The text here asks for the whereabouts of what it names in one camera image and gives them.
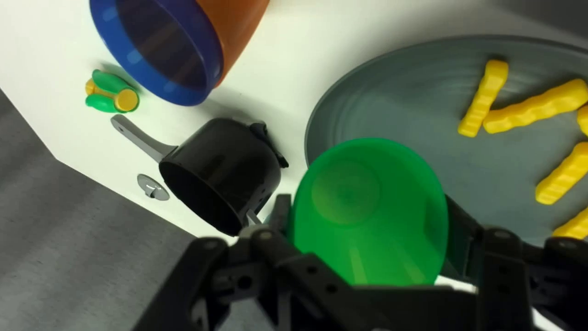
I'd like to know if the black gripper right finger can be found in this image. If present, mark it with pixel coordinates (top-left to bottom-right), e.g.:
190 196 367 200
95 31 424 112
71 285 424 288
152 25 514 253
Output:
438 198 588 331

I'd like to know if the black toy pot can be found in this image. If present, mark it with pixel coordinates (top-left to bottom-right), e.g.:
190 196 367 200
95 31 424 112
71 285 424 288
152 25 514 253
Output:
109 114 291 237

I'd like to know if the orange cup with blue rim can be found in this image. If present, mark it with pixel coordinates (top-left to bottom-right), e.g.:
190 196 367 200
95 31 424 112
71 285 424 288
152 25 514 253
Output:
89 0 273 106

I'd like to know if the yellow toy french fry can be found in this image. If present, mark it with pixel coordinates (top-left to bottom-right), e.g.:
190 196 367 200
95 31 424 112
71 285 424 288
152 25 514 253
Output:
550 207 588 240
534 139 588 205
458 58 512 139
576 102 588 137
484 77 588 136

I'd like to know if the small grey metal disc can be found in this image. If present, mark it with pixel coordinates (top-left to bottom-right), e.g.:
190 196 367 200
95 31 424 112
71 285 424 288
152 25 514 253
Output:
135 172 172 202

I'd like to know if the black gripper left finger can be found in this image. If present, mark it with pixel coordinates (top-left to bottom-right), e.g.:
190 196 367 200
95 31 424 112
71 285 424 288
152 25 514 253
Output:
131 193 352 331

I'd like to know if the grey green round plate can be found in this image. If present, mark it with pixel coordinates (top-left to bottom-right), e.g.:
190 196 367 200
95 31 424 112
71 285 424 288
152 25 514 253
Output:
304 33 588 250

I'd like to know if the green plastic cup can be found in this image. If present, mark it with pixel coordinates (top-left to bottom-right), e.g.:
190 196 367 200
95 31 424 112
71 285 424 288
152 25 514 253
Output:
288 136 453 290

